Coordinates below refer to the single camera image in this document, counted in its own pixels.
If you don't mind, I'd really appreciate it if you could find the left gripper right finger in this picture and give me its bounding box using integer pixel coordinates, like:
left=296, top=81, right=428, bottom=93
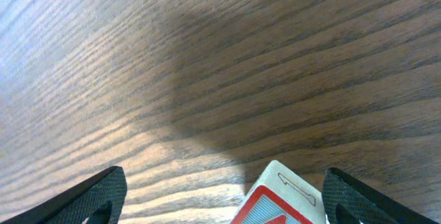
left=322, top=167, right=437, bottom=224

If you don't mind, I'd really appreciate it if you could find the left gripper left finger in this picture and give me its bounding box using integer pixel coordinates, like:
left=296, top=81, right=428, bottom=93
left=5, top=166, right=127, bottom=224

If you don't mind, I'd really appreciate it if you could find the red letter A block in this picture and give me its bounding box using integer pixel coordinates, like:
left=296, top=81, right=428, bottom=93
left=231, top=160, right=328, bottom=224

